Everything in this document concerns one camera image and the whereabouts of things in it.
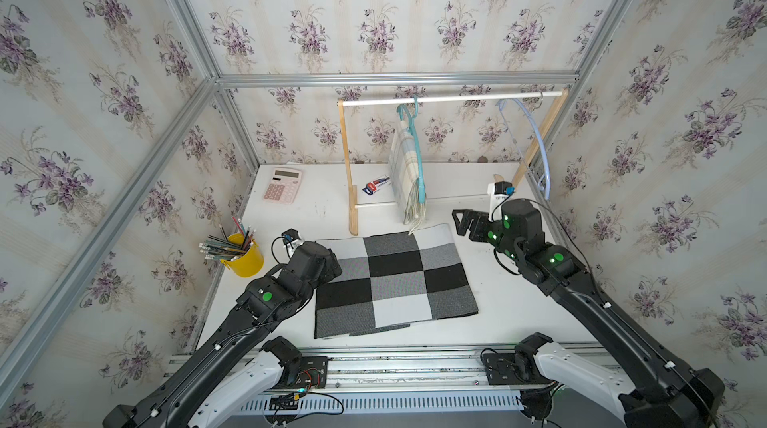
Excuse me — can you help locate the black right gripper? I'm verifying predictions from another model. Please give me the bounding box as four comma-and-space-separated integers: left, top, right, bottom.
451, 207, 525, 267

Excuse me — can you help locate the blue cream plaid scarf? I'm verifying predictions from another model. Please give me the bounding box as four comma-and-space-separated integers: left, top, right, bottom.
389, 121, 427, 233

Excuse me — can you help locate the teal plastic hanger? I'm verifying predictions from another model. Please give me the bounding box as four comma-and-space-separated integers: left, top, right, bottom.
397, 96, 427, 205

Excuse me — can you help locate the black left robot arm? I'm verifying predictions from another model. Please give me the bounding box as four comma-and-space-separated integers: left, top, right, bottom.
103, 241, 342, 427

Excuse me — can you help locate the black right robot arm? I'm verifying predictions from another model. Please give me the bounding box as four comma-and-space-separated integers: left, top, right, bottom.
451, 198, 725, 427

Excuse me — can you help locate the yellow pencil cup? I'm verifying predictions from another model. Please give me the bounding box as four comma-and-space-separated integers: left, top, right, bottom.
222, 233, 264, 278

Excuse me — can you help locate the black grey checkered mat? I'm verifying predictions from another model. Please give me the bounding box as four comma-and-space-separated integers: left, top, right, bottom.
314, 223, 479, 339

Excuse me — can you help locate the pink calculator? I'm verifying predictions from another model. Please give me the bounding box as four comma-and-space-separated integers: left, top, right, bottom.
263, 167, 303, 204

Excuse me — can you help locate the red blue marker box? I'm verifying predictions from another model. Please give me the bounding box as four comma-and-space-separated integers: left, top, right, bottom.
362, 176, 391, 196

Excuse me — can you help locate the bundle of pencils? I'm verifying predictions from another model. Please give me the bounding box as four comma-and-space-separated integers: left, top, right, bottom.
198, 216, 255, 262

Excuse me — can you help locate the wooden clothes rack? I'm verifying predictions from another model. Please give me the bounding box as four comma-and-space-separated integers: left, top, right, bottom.
338, 88, 568, 235

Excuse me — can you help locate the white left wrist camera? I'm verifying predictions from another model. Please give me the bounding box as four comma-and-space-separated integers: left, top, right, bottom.
281, 228, 303, 256

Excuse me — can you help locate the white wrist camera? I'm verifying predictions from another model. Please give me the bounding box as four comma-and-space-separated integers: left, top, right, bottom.
487, 180, 515, 212
281, 228, 303, 256

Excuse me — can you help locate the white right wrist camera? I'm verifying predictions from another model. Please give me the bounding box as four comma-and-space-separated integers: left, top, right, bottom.
487, 180, 515, 212

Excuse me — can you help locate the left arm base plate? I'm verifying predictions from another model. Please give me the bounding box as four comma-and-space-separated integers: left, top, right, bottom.
260, 336, 330, 390

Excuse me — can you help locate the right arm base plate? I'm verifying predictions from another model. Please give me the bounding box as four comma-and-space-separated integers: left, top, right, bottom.
479, 332, 555, 386

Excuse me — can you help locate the aluminium mounting rail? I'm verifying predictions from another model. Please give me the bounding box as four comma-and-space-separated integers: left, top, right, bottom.
149, 313, 648, 417

